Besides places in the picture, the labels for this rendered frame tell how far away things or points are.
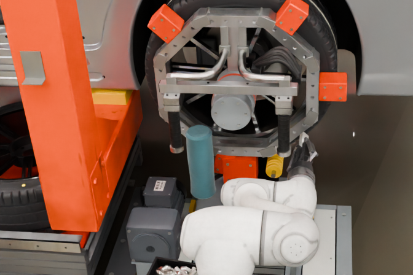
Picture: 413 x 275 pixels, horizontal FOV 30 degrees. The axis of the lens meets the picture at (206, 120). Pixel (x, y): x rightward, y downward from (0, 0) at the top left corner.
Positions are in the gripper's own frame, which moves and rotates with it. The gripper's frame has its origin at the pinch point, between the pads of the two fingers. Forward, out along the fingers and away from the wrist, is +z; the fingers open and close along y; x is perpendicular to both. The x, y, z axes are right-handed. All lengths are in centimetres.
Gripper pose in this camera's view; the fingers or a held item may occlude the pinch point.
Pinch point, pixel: (303, 140)
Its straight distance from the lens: 263.0
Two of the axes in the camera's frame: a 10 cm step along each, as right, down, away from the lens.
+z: 1.5, -5.5, 8.2
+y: 6.6, -5.7, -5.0
